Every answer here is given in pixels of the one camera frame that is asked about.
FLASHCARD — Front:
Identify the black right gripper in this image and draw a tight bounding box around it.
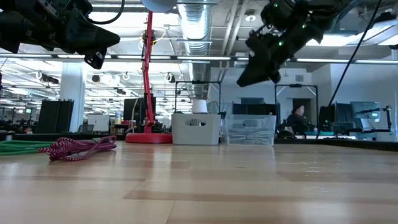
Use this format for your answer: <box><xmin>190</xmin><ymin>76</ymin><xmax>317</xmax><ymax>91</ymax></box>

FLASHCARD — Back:
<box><xmin>236</xmin><ymin>21</ymin><xmax>325</xmax><ymax>88</ymax></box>

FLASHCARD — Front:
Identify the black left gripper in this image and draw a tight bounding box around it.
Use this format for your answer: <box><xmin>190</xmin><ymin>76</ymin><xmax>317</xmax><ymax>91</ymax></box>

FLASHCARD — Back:
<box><xmin>27</xmin><ymin>0</ymin><xmax>121</xmax><ymax>55</ymax></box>

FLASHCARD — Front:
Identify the magenta braided USB cable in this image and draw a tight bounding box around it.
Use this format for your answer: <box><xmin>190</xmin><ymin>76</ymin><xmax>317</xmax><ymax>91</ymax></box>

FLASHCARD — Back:
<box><xmin>38</xmin><ymin>134</ymin><xmax>118</xmax><ymax>162</ymax></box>

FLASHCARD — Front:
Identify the green USB cable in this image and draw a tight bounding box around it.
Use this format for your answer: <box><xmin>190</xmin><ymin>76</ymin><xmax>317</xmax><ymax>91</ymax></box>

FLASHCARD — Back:
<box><xmin>0</xmin><ymin>139</ymin><xmax>57</xmax><ymax>157</ymax></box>

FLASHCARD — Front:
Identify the clear plastic bin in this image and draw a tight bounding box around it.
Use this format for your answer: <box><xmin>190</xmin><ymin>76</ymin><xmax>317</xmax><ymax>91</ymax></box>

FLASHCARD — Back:
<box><xmin>222</xmin><ymin>114</ymin><xmax>277</xmax><ymax>147</ymax></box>

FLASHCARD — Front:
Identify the person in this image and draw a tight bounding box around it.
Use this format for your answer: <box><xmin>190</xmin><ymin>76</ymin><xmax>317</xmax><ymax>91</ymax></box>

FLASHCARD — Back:
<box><xmin>285</xmin><ymin>105</ymin><xmax>310</xmax><ymax>136</ymax></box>

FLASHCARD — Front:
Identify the white cylinder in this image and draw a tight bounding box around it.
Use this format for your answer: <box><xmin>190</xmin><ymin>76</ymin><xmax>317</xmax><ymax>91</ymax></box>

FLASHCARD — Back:
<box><xmin>192</xmin><ymin>98</ymin><xmax>209</xmax><ymax>115</ymax></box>

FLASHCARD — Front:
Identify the white building column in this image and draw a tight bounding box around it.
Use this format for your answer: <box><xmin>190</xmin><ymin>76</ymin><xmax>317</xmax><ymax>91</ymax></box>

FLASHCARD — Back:
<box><xmin>59</xmin><ymin>62</ymin><xmax>86</xmax><ymax>133</ymax></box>

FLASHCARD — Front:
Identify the black monitor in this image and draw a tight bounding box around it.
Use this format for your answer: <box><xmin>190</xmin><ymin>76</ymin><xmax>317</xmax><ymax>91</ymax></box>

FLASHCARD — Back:
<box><xmin>123</xmin><ymin>98</ymin><xmax>147</xmax><ymax>126</ymax></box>

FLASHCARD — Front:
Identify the opaque grey plastic bin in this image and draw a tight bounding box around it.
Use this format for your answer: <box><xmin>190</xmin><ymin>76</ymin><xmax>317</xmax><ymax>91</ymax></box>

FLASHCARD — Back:
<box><xmin>171</xmin><ymin>113</ymin><xmax>222</xmax><ymax>146</ymax></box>

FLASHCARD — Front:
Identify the white box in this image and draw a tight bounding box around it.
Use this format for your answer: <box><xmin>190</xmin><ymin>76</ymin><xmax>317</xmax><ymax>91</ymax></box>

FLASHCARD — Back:
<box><xmin>87</xmin><ymin>114</ymin><xmax>110</xmax><ymax>133</ymax></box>

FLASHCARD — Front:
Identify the black cabinet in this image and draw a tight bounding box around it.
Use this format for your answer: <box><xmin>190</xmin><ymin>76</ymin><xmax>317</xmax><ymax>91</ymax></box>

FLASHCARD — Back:
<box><xmin>36</xmin><ymin>99</ymin><xmax>75</xmax><ymax>134</ymax></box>

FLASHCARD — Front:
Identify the grey computer screen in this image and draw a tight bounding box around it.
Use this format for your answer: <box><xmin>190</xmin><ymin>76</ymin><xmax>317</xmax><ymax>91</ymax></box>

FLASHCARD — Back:
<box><xmin>350</xmin><ymin>101</ymin><xmax>381</xmax><ymax>120</ymax></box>

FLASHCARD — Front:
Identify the red desk lamp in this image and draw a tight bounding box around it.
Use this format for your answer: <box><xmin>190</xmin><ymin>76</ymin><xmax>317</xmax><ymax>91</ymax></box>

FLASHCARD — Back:
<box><xmin>125</xmin><ymin>0</ymin><xmax>178</xmax><ymax>144</ymax></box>

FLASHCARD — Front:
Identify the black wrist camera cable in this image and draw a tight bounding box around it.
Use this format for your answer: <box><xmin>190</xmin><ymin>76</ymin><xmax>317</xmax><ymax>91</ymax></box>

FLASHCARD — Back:
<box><xmin>86</xmin><ymin>0</ymin><xmax>126</xmax><ymax>26</ymax></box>

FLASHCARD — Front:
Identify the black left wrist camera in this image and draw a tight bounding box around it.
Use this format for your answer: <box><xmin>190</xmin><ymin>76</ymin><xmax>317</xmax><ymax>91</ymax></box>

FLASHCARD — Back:
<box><xmin>83</xmin><ymin>47</ymin><xmax>108</xmax><ymax>70</ymax></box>

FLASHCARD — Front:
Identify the black metal stand frame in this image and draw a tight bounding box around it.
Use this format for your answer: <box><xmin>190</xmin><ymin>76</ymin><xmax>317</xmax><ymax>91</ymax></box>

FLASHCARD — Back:
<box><xmin>174</xmin><ymin>80</ymin><xmax>223</xmax><ymax>115</ymax></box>
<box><xmin>274</xmin><ymin>83</ymin><xmax>320</xmax><ymax>138</ymax></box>

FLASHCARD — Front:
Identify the silver ventilation duct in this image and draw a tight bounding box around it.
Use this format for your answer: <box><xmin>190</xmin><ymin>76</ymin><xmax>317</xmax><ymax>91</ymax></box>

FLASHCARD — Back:
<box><xmin>177</xmin><ymin>0</ymin><xmax>213</xmax><ymax>57</ymax></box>

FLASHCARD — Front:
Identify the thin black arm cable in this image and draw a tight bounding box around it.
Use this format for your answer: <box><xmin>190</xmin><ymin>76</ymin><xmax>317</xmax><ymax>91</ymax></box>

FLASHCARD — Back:
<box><xmin>315</xmin><ymin>0</ymin><xmax>384</xmax><ymax>139</ymax></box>

